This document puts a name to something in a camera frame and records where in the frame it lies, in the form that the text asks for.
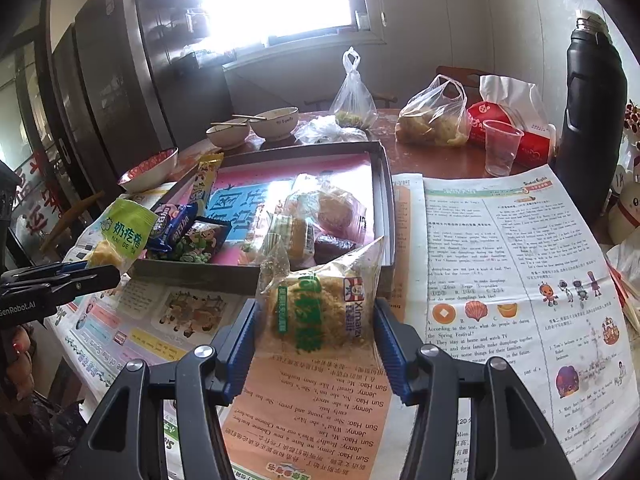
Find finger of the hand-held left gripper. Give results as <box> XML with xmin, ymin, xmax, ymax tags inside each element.
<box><xmin>0</xmin><ymin>259</ymin><xmax>90</xmax><ymax>286</ymax></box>
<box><xmin>0</xmin><ymin>265</ymin><xmax>122</xmax><ymax>308</ymax></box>

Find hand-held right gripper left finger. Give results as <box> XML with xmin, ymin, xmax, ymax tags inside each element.
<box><xmin>70</xmin><ymin>299</ymin><xmax>258</xmax><ymax>480</ymax></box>

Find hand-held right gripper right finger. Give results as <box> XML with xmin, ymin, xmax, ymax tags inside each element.
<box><xmin>375</xmin><ymin>297</ymin><xmax>576</xmax><ymax>480</ymax></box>

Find green milk snack packet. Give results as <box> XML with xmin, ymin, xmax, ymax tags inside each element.
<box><xmin>82</xmin><ymin>198</ymin><xmax>159</xmax><ymax>276</ymax></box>

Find green print floss cake packet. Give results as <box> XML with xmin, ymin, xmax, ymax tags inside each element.
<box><xmin>256</xmin><ymin>237</ymin><xmax>386</xmax><ymax>361</ymax></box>

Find dark shallow cardboard box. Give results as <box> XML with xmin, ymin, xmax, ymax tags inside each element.
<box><xmin>127</xmin><ymin>141</ymin><xmax>397</xmax><ymax>297</ymax></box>

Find blue cookie packet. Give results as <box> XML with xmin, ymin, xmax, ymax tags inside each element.
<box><xmin>146</xmin><ymin>203</ymin><xmax>199</xmax><ymax>252</ymax></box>

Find black green pea packet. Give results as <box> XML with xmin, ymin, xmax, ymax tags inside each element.
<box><xmin>167</xmin><ymin>217</ymin><xmax>233</xmax><ymax>265</ymax></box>

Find dark brown roll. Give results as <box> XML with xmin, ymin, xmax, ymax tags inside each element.
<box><xmin>314</xmin><ymin>235</ymin><xmax>358</xmax><ymax>263</ymax></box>

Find small clear cake packet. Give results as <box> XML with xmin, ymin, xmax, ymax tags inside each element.
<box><xmin>245</xmin><ymin>212</ymin><xmax>318</xmax><ymax>267</ymax></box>

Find yellow wafer packet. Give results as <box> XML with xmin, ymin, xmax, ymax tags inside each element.
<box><xmin>190</xmin><ymin>152</ymin><xmax>224</xmax><ymax>211</ymax></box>

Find clear round pastry packet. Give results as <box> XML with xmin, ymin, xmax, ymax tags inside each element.
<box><xmin>287</xmin><ymin>173</ymin><xmax>368</xmax><ymax>246</ymax></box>

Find person's left hand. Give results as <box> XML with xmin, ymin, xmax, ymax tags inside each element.
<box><xmin>0</xmin><ymin>324</ymin><xmax>36</xmax><ymax>386</ymax></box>

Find colourful cartoon newspaper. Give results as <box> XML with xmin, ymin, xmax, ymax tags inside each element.
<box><xmin>45</xmin><ymin>182</ymin><xmax>251</xmax><ymax>480</ymax></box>

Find orange panel newspaper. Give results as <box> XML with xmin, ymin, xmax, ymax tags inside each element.
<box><xmin>220</xmin><ymin>175</ymin><xmax>426</xmax><ymax>480</ymax></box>

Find red patterned bowl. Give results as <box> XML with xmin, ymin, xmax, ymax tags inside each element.
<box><xmin>117</xmin><ymin>147</ymin><xmax>179</xmax><ymax>193</ymax></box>

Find white student newspaper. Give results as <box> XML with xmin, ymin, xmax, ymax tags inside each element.
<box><xmin>390</xmin><ymin>165</ymin><xmax>640</xmax><ymax>480</ymax></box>

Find pink and blue book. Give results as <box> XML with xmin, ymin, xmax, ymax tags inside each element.
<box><xmin>200</xmin><ymin>155</ymin><xmax>376</xmax><ymax>266</ymax></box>

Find grey refrigerator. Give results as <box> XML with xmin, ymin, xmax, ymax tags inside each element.
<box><xmin>75</xmin><ymin>0</ymin><xmax>233</xmax><ymax>186</ymax></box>

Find beige ceramic bowl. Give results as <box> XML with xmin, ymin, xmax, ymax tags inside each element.
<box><xmin>248</xmin><ymin>107</ymin><xmax>300</xmax><ymax>141</ymax></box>
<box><xmin>206</xmin><ymin>122</ymin><xmax>251</xmax><ymax>149</ymax></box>

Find clear plastic cup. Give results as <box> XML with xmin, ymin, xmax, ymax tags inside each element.
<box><xmin>482</xmin><ymin>120</ymin><xmax>525</xmax><ymax>177</ymax></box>

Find crumpled clear plastic bag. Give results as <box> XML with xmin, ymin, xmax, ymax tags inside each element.
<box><xmin>294</xmin><ymin>115</ymin><xmax>368</xmax><ymax>145</ymax></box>

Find plastic bag of pastries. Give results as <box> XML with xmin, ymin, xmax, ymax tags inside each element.
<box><xmin>395</xmin><ymin>74</ymin><xmax>471</xmax><ymax>147</ymax></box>

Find paper wrapped chopsticks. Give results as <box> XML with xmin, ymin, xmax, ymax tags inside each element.
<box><xmin>607</xmin><ymin>260</ymin><xmax>640</xmax><ymax>331</ymax></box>

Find red tissue pack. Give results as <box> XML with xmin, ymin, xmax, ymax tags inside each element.
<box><xmin>466</xmin><ymin>75</ymin><xmax>558</xmax><ymax>168</ymax></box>

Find tied clear plastic bag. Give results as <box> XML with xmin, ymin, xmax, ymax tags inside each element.
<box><xmin>329</xmin><ymin>47</ymin><xmax>378</xmax><ymax>131</ymax></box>

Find white cartoon figurine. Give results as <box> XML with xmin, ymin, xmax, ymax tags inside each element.
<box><xmin>607</xmin><ymin>165</ymin><xmax>640</xmax><ymax>246</ymax></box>

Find black thermos bottle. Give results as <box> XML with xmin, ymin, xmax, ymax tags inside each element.
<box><xmin>552</xmin><ymin>9</ymin><xmax>628</xmax><ymax>226</ymax></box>

